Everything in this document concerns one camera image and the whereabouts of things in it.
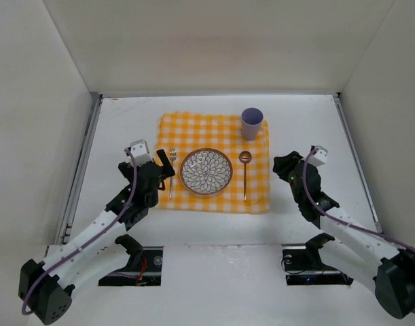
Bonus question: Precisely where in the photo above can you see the silver copper fork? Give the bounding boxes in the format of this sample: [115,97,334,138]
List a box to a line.
[168,147,178,200]

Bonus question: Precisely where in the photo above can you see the floral patterned plate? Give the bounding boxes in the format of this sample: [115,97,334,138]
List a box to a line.
[179,148,233,196]

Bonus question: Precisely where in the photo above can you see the copper spoon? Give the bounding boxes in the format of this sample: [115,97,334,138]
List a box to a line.
[239,151,252,202]

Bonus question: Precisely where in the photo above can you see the yellow checkered cloth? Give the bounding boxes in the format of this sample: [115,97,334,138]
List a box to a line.
[156,112,270,214]

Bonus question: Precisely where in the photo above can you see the lilac cup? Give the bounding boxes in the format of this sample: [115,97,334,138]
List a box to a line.
[240,107,264,141]

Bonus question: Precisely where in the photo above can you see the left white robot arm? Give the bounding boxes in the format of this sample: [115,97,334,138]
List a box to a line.
[18,144,175,325]

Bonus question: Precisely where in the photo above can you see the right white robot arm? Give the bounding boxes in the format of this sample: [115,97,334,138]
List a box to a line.
[272,145,415,319]

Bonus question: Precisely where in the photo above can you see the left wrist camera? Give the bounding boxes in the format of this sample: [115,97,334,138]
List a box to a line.
[125,139,154,167]

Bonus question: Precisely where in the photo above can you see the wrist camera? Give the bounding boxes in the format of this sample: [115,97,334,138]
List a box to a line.
[125,139,154,167]
[309,145,328,167]

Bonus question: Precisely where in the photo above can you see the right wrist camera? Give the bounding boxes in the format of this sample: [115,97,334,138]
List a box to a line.
[309,145,328,167]

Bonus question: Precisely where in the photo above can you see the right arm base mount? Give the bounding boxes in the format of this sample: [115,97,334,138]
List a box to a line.
[281,233,353,286]

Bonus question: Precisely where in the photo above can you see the right aluminium rail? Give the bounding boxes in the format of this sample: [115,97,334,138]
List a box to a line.
[332,92,374,204]

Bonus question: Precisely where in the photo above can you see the aluminium rail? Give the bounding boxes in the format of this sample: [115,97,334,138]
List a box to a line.
[332,92,374,204]
[54,92,103,245]

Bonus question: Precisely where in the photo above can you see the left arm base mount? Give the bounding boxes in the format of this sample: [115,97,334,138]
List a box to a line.
[98,234,164,287]

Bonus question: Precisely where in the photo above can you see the left aluminium rail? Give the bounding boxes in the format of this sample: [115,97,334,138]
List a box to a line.
[54,92,103,245]

